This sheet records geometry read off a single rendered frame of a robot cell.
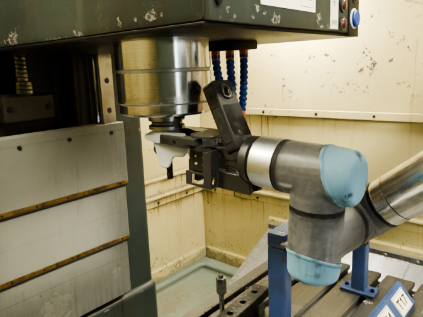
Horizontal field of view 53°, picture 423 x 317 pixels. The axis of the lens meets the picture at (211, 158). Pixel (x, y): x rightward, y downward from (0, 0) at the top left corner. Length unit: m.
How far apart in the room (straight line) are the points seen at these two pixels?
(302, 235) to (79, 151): 0.72
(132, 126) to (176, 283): 0.96
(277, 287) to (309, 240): 0.34
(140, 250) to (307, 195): 0.92
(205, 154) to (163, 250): 1.38
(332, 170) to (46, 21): 0.51
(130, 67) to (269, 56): 1.17
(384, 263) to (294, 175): 1.17
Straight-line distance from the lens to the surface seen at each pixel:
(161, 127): 0.72
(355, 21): 0.87
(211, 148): 0.65
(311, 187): 0.56
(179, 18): 0.55
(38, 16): 0.81
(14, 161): 1.07
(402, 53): 1.58
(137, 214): 1.37
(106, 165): 1.20
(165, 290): 2.01
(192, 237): 2.14
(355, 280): 1.35
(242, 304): 1.14
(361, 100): 1.63
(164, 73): 0.66
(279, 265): 0.89
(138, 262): 1.42
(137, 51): 0.67
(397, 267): 1.69
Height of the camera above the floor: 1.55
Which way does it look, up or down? 12 degrees down
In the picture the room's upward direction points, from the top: 2 degrees counter-clockwise
